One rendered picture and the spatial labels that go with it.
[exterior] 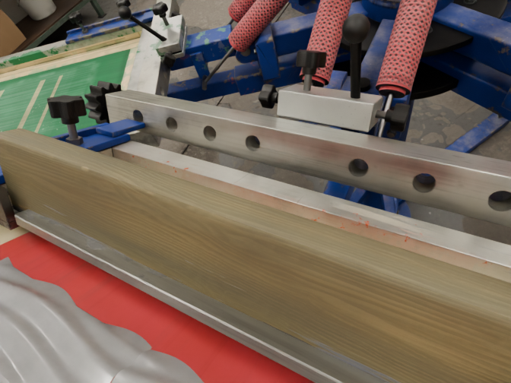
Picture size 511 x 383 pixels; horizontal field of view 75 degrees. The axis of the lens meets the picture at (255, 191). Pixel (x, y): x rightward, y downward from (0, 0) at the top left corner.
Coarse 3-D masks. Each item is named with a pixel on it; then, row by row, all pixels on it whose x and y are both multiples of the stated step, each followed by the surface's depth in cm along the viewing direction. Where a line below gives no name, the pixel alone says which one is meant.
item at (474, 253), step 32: (128, 160) 46; (160, 160) 43; (192, 160) 43; (256, 192) 37; (288, 192) 37; (352, 224) 32; (384, 224) 32; (416, 224) 32; (448, 256) 29; (480, 256) 28
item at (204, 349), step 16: (192, 320) 25; (176, 336) 24; (192, 336) 24; (208, 336) 24; (224, 336) 24; (176, 352) 23; (192, 352) 23; (208, 352) 23; (224, 352) 23; (240, 352) 23; (256, 352) 23; (192, 368) 22; (208, 368) 22; (224, 368) 22; (240, 368) 22; (256, 368) 22; (272, 368) 22
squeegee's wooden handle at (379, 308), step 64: (64, 192) 26; (128, 192) 22; (192, 192) 21; (128, 256) 25; (192, 256) 21; (256, 256) 18; (320, 256) 16; (384, 256) 16; (320, 320) 18; (384, 320) 16; (448, 320) 14
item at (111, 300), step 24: (24, 240) 33; (24, 264) 30; (48, 264) 30; (72, 264) 30; (72, 288) 27; (96, 288) 27; (120, 288) 28; (96, 312) 25; (120, 312) 25; (144, 312) 25; (168, 312) 26; (144, 336) 24
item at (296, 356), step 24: (24, 216) 29; (48, 240) 28; (72, 240) 26; (96, 264) 25; (120, 264) 24; (144, 288) 23; (168, 288) 22; (192, 312) 21; (216, 312) 21; (240, 312) 21; (240, 336) 20; (264, 336) 19; (288, 336) 19; (288, 360) 18; (312, 360) 18; (336, 360) 18
